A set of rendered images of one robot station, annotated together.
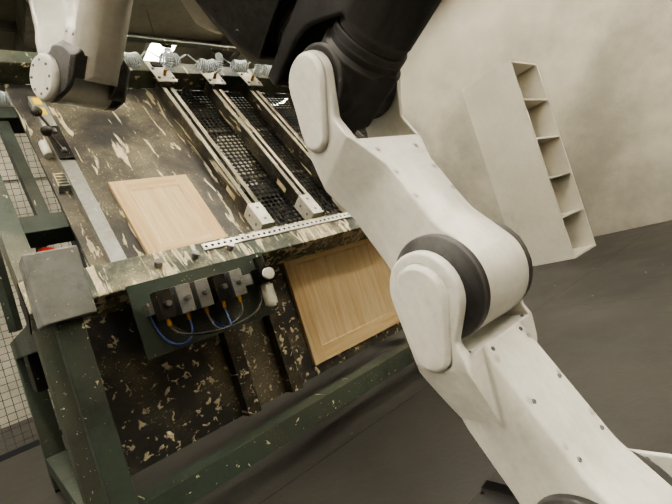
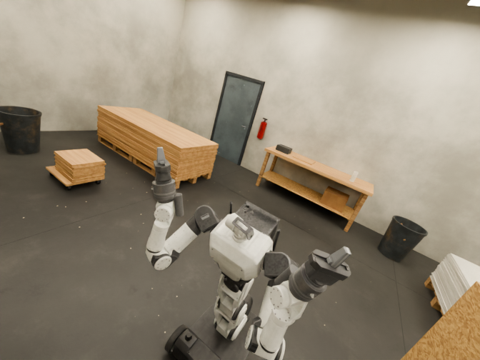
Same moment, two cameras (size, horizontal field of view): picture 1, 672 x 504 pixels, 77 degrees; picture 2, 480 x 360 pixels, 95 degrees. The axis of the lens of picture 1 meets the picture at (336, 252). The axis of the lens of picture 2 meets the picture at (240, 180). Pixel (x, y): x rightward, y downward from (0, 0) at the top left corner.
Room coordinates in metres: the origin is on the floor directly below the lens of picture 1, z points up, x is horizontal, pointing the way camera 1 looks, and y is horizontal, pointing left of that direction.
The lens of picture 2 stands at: (1.23, 0.73, 1.94)
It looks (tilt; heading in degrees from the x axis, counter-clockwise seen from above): 22 degrees down; 245
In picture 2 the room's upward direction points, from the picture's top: 17 degrees clockwise
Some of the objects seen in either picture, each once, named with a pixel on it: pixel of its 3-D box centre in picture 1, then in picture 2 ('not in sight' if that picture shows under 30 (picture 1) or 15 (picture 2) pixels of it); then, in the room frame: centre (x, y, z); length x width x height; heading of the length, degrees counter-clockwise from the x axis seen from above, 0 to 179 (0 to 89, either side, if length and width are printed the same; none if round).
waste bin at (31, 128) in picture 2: not in sight; (20, 130); (3.17, -3.68, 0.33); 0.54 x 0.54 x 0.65
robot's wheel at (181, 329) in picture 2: not in sight; (176, 338); (0.87, -0.28, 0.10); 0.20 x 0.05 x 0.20; 39
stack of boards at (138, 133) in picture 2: not in sight; (155, 142); (1.14, -4.05, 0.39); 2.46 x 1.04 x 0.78; 129
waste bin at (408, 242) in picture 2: not in sight; (399, 239); (-2.91, -1.17, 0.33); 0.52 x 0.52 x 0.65
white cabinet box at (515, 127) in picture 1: (528, 166); not in sight; (4.58, -2.25, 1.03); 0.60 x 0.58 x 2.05; 129
